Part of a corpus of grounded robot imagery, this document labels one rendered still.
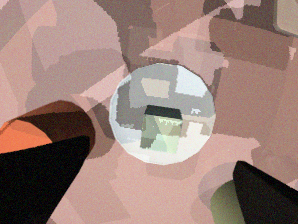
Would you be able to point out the olive green cylinder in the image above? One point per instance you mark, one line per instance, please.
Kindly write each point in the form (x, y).
(225, 206)

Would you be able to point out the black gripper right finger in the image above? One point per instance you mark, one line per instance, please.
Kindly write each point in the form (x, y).
(263, 199)

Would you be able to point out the white round dish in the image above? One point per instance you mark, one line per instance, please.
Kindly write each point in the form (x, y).
(165, 85)

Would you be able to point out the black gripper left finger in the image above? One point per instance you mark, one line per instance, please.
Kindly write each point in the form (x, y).
(33, 181)

